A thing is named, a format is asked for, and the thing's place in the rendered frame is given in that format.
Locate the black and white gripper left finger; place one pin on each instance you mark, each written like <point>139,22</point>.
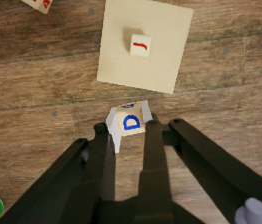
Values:
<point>53,194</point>

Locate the beige square mat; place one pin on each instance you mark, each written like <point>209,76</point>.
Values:
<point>168,26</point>

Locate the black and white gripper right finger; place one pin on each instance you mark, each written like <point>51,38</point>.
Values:
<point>234,188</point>

